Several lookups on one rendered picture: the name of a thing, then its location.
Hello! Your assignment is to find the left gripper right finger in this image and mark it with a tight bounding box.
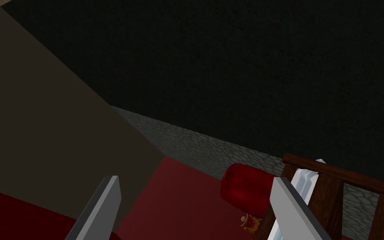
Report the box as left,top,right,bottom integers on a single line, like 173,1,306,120
269,176,332,240

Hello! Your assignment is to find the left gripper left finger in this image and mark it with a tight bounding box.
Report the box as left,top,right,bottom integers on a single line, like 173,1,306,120
65,175,122,240

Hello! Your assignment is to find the red cylindrical cushion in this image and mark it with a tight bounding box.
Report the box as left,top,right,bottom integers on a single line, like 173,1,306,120
220,162,280,233

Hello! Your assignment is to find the red table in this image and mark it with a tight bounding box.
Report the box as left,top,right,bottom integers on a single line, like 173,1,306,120
0,155,347,240

